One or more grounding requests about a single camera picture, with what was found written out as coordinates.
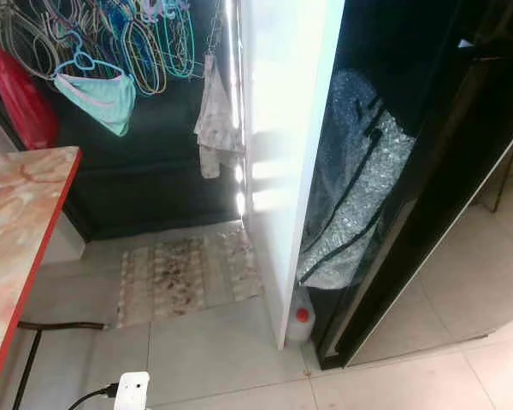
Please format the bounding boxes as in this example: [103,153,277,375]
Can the dark metal-legged chair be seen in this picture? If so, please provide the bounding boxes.
[475,128,513,214]

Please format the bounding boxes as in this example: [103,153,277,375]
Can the silver bubble insulated bag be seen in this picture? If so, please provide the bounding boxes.
[298,68,416,291]

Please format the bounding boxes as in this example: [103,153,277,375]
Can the white door panel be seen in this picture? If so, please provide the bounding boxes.
[239,0,347,349]

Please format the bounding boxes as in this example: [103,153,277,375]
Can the clear bottle with red cap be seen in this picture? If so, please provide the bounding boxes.
[286,286,317,343]

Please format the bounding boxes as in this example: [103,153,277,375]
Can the white patterned hanging cloth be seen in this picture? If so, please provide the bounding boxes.
[195,53,245,180]

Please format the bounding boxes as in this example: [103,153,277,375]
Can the beige patterned floor mat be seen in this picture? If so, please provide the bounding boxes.
[115,226,264,330]

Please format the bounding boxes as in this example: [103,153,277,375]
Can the dark green cabinet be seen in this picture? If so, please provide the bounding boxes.
[56,128,245,242]

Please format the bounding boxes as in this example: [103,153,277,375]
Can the mint green underwear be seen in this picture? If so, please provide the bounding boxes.
[53,71,138,138]

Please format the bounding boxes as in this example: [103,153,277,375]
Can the blue plastic clothes hanger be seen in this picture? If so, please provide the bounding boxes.
[56,30,125,82]

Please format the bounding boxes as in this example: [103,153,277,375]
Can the marble pattern red-edged table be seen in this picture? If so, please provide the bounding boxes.
[0,147,82,402]

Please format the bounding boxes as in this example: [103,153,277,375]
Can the red hanging bag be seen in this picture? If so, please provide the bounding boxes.
[0,34,61,150]

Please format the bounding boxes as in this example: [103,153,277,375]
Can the metal hanging chain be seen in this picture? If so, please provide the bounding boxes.
[207,0,225,59]

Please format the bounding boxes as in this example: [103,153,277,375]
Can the yellow wire clothes hanger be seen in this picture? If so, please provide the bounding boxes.
[124,17,168,97]

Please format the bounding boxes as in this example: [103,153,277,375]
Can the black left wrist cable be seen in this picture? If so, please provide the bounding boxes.
[67,384,119,410]

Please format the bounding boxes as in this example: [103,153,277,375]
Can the dark metal table frame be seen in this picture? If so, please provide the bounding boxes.
[13,320,109,410]

